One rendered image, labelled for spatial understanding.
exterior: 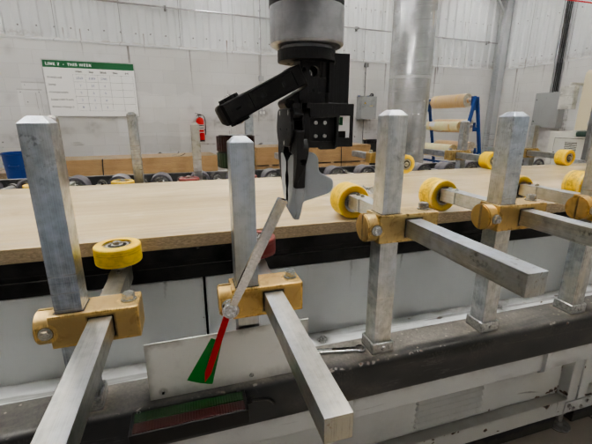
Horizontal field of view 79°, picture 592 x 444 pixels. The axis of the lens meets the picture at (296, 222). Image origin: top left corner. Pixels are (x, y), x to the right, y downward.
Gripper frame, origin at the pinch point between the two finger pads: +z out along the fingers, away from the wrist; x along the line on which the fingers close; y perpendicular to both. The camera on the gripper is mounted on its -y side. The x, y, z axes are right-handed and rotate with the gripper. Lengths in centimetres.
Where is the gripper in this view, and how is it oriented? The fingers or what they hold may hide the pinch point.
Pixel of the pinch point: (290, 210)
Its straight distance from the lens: 49.3
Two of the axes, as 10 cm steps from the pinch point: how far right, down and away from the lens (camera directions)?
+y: 9.6, -0.8, 2.8
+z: 0.0, 9.6, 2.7
